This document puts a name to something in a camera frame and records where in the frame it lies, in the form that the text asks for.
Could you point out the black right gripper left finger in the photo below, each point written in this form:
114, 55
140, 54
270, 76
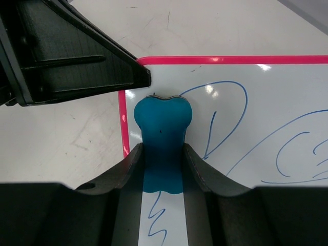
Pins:
103, 211

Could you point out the blue whiteboard eraser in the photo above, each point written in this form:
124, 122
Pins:
163, 123

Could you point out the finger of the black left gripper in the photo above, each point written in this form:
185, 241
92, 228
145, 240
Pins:
50, 53

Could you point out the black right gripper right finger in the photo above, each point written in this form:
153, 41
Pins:
220, 211

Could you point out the pink framed whiteboard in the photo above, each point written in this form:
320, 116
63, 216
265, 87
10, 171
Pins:
259, 120

